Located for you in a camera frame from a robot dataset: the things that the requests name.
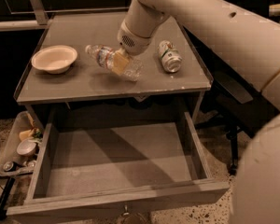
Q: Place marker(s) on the white cup in bin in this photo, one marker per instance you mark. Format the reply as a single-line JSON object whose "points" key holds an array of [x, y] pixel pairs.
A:
{"points": [[26, 148]]}

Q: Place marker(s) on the silver can in bin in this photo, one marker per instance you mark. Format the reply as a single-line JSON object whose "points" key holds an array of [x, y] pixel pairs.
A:
{"points": [[9, 166]]}

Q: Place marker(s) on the metal drawer handle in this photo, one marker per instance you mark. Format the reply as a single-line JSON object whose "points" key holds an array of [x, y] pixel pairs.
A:
{"points": [[132, 218]]}

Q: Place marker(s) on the open grey wooden drawer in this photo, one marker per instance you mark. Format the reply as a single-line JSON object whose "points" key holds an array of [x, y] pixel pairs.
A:
{"points": [[85, 172]]}

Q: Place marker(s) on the black stand leg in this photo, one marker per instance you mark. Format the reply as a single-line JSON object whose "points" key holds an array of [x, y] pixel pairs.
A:
{"points": [[4, 196]]}

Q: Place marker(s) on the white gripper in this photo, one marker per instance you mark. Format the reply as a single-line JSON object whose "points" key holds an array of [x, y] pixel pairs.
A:
{"points": [[134, 42]]}

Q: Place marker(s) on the clear plastic bin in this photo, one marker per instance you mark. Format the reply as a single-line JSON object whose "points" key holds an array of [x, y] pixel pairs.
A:
{"points": [[23, 128]]}

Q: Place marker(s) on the green and white soda can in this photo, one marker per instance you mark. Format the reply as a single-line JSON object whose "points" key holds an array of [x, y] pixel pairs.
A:
{"points": [[169, 56]]}

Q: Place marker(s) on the black office chair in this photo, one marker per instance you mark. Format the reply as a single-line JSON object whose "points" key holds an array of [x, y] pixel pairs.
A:
{"points": [[239, 107]]}

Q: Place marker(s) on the clear plastic water bottle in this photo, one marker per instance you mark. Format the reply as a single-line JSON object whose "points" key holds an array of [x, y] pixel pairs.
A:
{"points": [[103, 55]]}

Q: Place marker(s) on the white paper bowl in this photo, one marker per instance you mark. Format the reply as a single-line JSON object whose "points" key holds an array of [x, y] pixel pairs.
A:
{"points": [[55, 59]]}

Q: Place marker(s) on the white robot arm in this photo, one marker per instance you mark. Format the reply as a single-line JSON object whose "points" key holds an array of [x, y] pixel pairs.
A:
{"points": [[250, 45]]}

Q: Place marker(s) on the grey counter cabinet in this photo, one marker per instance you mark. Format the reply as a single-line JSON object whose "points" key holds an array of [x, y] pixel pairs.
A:
{"points": [[85, 80]]}

